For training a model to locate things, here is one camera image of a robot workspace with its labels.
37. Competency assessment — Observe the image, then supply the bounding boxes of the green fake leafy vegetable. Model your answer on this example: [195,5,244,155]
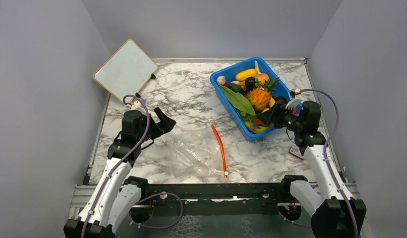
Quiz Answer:
[220,86,256,118]

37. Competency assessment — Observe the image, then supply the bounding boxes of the small red tag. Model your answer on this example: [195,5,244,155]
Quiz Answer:
[289,146,304,160]

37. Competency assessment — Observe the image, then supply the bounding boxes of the white board wooden frame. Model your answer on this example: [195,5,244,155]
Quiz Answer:
[93,39,158,102]

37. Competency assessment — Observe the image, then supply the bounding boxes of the yellow fake squash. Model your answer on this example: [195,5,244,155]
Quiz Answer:
[235,68,259,82]

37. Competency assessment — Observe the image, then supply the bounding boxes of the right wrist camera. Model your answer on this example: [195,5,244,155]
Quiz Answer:
[286,88,302,110]

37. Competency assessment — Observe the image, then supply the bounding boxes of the fake peach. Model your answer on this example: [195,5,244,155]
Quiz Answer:
[255,73,270,85]

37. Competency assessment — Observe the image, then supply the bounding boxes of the dark fake plum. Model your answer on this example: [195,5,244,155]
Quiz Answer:
[274,96,288,105]

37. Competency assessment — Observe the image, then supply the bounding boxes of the black mounting rail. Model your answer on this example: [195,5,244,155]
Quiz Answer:
[129,182,302,221]

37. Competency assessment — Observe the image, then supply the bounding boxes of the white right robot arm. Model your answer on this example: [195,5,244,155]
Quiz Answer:
[256,101,366,238]

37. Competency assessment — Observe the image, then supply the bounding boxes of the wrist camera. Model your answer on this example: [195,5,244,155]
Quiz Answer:
[125,100,144,112]
[286,88,302,110]

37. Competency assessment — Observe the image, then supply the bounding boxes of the yellow banana in bin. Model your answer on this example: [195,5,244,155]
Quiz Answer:
[244,121,270,134]

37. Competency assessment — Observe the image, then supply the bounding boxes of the purple fake mangosteen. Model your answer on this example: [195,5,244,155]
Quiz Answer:
[244,77,259,92]

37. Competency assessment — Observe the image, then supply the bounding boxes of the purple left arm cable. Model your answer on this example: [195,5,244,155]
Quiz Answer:
[80,95,183,238]

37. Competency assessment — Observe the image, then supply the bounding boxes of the orange fake pineapple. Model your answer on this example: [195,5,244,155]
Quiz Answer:
[246,77,280,113]

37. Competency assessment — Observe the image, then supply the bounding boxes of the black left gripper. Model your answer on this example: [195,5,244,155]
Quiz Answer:
[137,107,176,143]

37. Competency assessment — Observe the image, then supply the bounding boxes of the blue plastic bin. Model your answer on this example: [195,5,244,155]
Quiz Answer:
[210,57,291,141]

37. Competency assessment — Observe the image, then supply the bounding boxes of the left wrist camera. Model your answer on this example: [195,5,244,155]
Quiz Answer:
[125,100,144,112]

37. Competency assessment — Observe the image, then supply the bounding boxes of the beige fake garlic bulb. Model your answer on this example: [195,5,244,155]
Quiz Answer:
[216,75,226,86]

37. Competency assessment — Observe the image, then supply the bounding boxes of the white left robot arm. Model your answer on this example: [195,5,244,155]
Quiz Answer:
[63,108,176,238]

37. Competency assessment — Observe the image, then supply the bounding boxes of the yellow fake banana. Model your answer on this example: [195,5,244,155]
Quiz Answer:
[268,97,276,108]

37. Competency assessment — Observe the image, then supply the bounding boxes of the clear zip top bag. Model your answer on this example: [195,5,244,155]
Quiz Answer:
[165,126,228,179]

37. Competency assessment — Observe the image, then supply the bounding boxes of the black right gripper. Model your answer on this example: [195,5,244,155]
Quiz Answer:
[255,102,303,133]

